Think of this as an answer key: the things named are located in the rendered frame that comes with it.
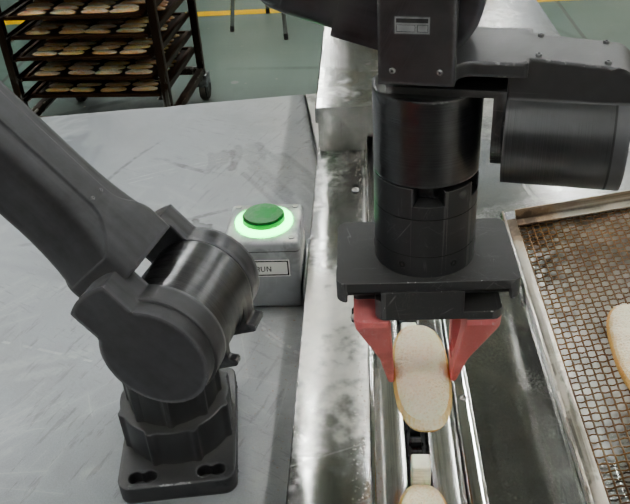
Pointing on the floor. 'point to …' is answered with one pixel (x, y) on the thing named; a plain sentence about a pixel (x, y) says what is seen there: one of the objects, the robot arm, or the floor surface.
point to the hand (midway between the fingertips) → (421, 365)
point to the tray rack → (101, 49)
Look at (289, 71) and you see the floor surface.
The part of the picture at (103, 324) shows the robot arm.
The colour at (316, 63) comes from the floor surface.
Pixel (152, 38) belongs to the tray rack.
